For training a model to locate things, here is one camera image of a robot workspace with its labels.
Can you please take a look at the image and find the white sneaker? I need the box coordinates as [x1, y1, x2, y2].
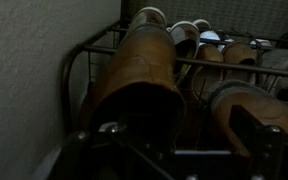
[192, 18, 225, 46]
[166, 20, 201, 78]
[127, 6, 168, 34]

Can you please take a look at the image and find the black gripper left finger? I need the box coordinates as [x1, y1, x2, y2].
[50, 122, 172, 180]

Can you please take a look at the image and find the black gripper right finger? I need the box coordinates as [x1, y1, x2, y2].
[228, 104, 287, 180]

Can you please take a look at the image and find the grey shoe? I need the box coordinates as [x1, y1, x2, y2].
[258, 48, 288, 98]

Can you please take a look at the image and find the dark metal shoe rack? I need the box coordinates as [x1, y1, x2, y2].
[60, 18, 288, 180]

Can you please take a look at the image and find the brown slip-on shoe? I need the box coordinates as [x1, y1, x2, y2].
[190, 43, 224, 104]
[221, 40, 258, 84]

